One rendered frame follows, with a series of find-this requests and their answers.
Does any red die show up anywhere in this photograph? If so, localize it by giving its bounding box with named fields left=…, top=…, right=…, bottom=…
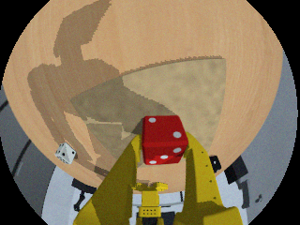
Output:
left=142, top=115, right=188, bottom=165

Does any tan textured mat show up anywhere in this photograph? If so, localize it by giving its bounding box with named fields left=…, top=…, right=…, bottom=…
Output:
left=70, top=58, right=227, bottom=159

